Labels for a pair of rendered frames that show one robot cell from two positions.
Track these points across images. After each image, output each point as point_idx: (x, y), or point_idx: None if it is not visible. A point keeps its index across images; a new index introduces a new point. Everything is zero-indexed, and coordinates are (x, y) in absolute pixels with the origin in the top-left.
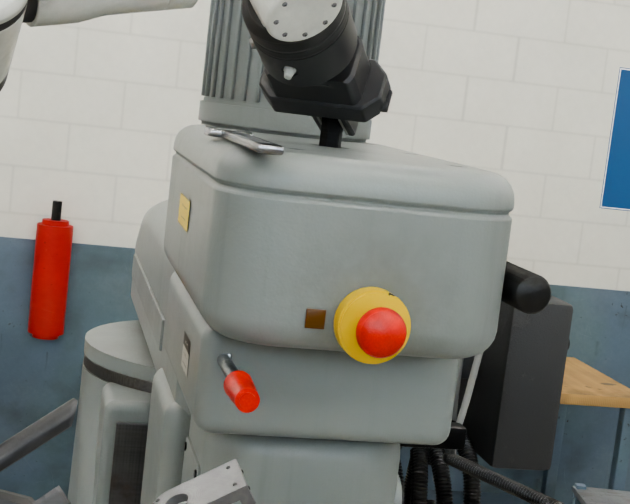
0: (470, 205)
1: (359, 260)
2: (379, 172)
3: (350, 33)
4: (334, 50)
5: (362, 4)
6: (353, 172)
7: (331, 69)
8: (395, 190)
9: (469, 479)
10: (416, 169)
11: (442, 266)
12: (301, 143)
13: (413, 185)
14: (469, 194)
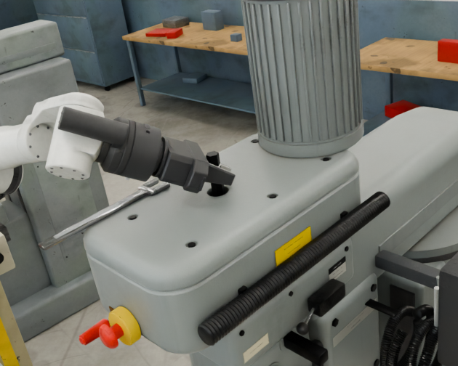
0: (145, 285)
1: (117, 293)
2: (113, 255)
3: (139, 161)
4: (129, 172)
5: (302, 75)
6: (104, 252)
7: (140, 178)
8: (117, 266)
9: (419, 363)
10: (129, 256)
11: (145, 310)
12: (203, 188)
13: (123, 266)
14: (142, 279)
